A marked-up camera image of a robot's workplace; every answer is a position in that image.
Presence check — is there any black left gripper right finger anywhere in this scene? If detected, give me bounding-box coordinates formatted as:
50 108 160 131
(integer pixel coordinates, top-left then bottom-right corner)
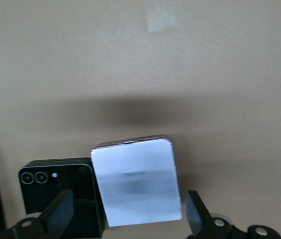
186 190 234 239

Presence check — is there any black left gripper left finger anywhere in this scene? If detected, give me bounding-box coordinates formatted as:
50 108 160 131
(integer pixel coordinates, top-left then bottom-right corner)
0 189 74 239

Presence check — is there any black flip phone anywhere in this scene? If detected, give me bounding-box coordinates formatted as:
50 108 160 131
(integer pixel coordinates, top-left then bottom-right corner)
18 157 106 239

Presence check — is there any lavender flip phone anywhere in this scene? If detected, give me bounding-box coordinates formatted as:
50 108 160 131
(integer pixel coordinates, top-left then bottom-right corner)
90 135 183 228

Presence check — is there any clear tape patch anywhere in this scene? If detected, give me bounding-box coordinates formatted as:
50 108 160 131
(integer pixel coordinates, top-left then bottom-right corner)
145 3 180 33

